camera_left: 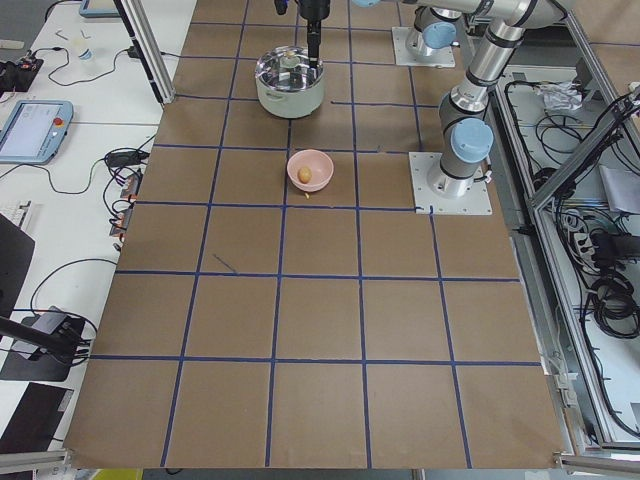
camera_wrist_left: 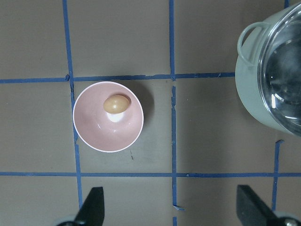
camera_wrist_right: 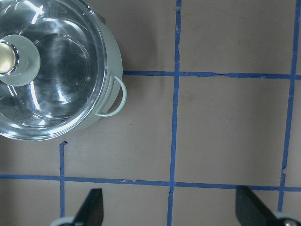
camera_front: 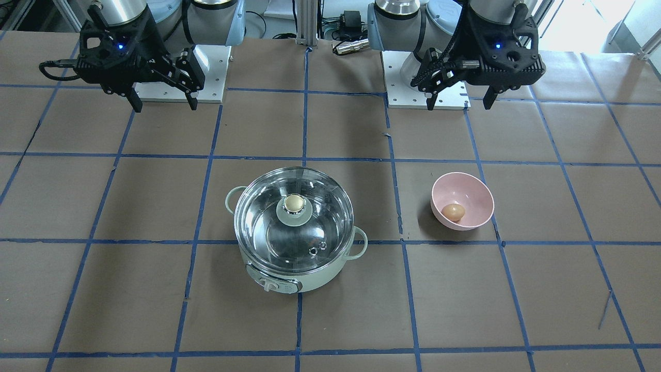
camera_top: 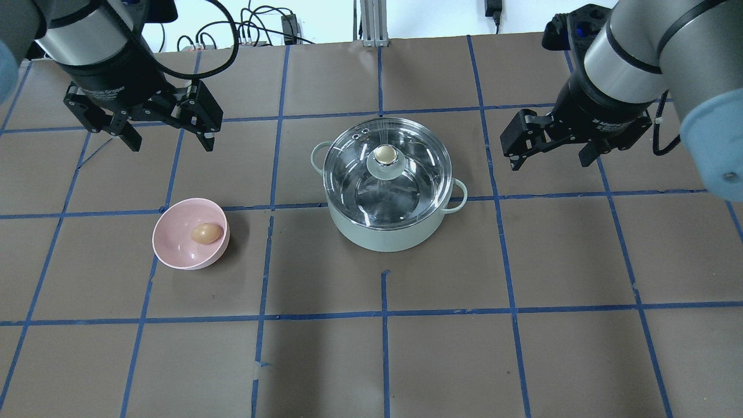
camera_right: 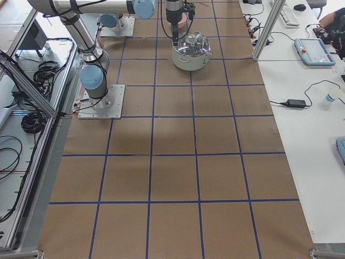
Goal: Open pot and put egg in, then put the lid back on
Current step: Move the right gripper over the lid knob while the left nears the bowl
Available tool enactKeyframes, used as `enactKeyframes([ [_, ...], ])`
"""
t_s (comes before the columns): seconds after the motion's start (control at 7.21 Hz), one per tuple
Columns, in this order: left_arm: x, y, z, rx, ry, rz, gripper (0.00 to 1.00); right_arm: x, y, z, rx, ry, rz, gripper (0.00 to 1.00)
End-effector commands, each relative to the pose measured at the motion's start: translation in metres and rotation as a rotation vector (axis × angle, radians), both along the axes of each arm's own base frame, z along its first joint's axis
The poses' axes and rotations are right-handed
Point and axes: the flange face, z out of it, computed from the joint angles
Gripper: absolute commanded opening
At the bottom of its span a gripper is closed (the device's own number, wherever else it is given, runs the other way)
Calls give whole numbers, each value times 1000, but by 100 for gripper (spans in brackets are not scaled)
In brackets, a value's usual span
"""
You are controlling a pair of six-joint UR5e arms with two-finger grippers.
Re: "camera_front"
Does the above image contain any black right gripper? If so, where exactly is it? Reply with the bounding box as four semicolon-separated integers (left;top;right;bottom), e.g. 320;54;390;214
74;5;205;113

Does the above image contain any glass pot lid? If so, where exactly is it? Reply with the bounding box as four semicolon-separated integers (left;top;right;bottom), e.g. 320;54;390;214
234;166;355;274

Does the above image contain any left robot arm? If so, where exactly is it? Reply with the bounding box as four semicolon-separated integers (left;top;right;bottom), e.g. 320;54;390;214
367;1;547;110

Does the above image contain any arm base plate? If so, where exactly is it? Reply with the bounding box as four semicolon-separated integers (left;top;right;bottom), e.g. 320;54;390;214
382;51;470;110
134;45;232;104

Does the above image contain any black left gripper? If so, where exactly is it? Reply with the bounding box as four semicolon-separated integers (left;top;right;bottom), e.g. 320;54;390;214
411;3;547;111

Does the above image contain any mint green electric pot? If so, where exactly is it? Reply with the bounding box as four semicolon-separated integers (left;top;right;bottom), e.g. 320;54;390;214
225;166;368;295

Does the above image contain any black power adapter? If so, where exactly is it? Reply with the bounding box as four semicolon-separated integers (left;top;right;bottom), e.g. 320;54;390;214
339;10;362;34

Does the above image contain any brown egg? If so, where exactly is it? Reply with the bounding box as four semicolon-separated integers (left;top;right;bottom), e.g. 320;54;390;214
441;203;466;223

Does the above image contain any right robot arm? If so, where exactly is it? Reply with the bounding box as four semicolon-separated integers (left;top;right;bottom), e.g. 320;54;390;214
73;1;245;113

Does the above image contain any aluminium frame post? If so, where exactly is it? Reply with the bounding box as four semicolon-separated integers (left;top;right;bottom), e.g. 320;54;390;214
292;1;323;50

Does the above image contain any pink bowl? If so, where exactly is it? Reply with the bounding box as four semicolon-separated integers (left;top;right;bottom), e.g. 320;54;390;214
430;172;494;231

